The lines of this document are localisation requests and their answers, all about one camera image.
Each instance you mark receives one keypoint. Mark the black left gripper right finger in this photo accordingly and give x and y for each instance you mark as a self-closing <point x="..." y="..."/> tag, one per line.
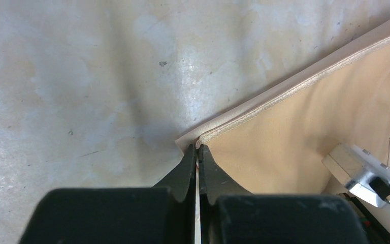
<point x="231" y="214"/>

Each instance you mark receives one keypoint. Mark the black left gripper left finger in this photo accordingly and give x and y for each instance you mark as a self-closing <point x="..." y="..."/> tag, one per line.
<point x="163" y="213"/>

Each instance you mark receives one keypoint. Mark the orange cloth napkin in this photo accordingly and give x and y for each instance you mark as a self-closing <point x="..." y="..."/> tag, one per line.
<point x="275" y="142"/>

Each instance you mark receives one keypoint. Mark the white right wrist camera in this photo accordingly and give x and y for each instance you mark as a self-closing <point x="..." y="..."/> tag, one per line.
<point x="367" y="184"/>

